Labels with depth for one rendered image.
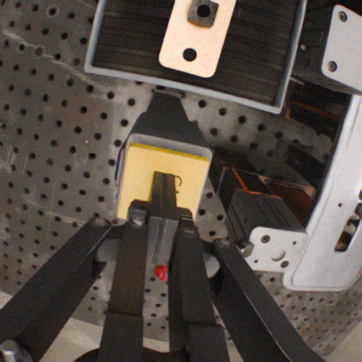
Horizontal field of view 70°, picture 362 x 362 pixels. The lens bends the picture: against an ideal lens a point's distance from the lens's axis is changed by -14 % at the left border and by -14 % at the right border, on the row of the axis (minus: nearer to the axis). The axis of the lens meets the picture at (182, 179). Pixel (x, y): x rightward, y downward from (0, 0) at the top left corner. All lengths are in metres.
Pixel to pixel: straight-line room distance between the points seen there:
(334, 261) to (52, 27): 0.75
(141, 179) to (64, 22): 0.54
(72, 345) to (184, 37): 2.38
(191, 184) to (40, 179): 0.60
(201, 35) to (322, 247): 0.40
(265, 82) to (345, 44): 0.12
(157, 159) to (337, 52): 0.20
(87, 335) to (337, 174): 2.07
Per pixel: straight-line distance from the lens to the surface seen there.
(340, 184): 0.47
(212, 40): 0.20
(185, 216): 0.18
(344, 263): 0.57
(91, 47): 0.20
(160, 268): 0.30
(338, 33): 0.30
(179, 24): 0.20
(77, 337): 2.35
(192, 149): 0.23
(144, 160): 0.21
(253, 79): 0.21
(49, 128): 0.73
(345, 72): 0.31
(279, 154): 0.74
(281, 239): 0.39
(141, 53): 0.20
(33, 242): 0.89
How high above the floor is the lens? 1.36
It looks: 68 degrees down
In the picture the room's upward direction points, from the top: 172 degrees clockwise
